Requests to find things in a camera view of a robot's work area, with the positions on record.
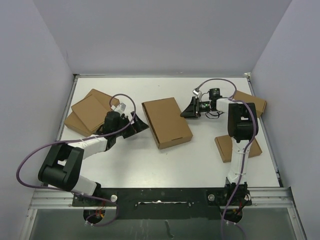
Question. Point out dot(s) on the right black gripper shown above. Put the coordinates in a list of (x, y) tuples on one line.
[(193, 111)]

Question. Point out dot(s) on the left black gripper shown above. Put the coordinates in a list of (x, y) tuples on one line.
[(138, 125)]

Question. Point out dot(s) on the large cardboard box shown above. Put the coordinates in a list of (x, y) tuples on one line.
[(167, 126)]

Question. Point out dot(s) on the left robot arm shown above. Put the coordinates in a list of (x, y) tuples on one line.
[(62, 165)]

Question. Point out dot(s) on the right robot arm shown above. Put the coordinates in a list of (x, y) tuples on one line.
[(242, 127)]

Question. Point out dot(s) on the flat cardboard box near right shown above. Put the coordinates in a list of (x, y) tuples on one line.
[(224, 146)]

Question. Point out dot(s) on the folded cardboard box far right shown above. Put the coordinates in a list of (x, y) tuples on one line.
[(260, 104)]

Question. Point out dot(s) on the folded cardboard boxes left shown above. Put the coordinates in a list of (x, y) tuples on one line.
[(89, 114)]

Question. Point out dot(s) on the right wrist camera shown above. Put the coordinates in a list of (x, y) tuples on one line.
[(197, 93)]

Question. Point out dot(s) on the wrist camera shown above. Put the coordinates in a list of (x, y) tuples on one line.
[(120, 108), (197, 93)]

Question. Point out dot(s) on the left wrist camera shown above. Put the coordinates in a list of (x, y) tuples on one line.
[(120, 108)]

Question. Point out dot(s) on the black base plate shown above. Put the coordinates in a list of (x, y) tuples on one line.
[(210, 203)]

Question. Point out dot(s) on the aluminium table frame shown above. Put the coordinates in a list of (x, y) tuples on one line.
[(153, 184)]

